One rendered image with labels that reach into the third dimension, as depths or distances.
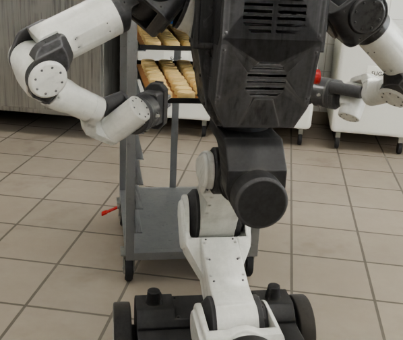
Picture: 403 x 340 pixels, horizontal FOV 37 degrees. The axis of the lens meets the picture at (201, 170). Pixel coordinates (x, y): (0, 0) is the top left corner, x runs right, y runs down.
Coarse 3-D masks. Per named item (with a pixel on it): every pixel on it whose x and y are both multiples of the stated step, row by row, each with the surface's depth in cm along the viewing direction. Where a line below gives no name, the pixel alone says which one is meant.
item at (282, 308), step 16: (272, 288) 175; (144, 304) 170; (160, 304) 170; (176, 304) 174; (192, 304) 175; (272, 304) 173; (288, 304) 174; (144, 320) 166; (160, 320) 167; (176, 320) 167; (288, 320) 172; (144, 336) 163; (160, 336) 163; (176, 336) 164; (256, 336) 134; (288, 336) 166
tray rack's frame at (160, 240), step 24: (120, 48) 247; (120, 72) 251; (120, 144) 261; (120, 168) 265; (120, 192) 265; (144, 192) 267; (168, 192) 268; (144, 216) 243; (168, 216) 244; (144, 240) 222; (168, 240) 223
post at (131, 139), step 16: (128, 32) 186; (128, 48) 188; (128, 64) 189; (128, 80) 191; (128, 144) 198; (128, 160) 200; (128, 176) 202; (128, 192) 204; (128, 208) 206; (128, 224) 208; (128, 240) 210; (128, 256) 212
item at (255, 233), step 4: (252, 228) 216; (252, 232) 217; (256, 232) 217; (252, 236) 217; (256, 236) 218; (252, 240) 218; (256, 240) 218; (252, 244) 219; (256, 244) 219; (252, 248) 219; (256, 248) 219; (252, 252) 220; (256, 252) 220
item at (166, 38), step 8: (144, 32) 214; (168, 32) 217; (176, 32) 221; (184, 32) 221; (144, 40) 199; (152, 40) 195; (160, 40) 210; (168, 40) 196; (176, 40) 199; (184, 40) 200
